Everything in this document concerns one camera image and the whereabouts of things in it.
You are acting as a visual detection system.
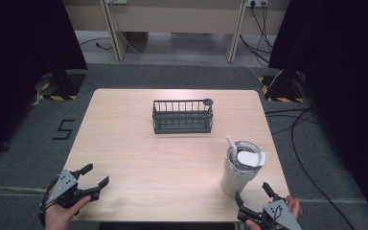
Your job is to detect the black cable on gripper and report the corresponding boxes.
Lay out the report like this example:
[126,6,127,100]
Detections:
[38,174,61,224]
[273,205,284,222]

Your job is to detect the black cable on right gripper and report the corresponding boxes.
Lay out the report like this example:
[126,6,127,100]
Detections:
[273,205,284,222]

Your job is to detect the short black floor cable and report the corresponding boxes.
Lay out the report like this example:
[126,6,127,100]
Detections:
[78,36,113,52]

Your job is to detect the black cables from wall socket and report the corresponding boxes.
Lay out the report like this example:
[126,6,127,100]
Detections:
[239,2,274,67]

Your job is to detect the long black floor cable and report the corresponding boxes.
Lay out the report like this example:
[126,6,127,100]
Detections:
[264,106,357,230]

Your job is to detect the person's right hand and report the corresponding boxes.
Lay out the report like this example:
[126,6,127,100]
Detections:
[244,195,301,230]

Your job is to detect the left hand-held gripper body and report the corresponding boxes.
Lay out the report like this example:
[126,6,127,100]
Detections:
[46,169,103,210]

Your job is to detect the person's left hand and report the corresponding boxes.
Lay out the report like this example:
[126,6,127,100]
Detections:
[43,195,93,230]

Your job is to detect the light wooden desk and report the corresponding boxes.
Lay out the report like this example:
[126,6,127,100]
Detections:
[60,0,291,63]

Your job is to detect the white wall socket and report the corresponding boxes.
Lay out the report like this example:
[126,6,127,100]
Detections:
[245,0,270,9]

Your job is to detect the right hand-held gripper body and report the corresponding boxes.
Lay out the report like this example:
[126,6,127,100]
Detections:
[237,196,303,230]

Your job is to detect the dark curtain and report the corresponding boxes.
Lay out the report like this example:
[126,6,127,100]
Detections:
[267,0,368,221]
[0,0,88,162]

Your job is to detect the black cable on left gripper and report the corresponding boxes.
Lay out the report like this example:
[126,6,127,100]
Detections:
[38,174,61,224]

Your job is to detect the black wire rack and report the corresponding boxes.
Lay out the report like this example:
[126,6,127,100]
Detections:
[151,98,215,135]

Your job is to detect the white cup with straw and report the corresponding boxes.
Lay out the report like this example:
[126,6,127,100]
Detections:
[219,134,267,197]

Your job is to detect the stand base with striped tape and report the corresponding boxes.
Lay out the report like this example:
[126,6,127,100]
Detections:
[258,70,306,104]
[34,72,87,102]

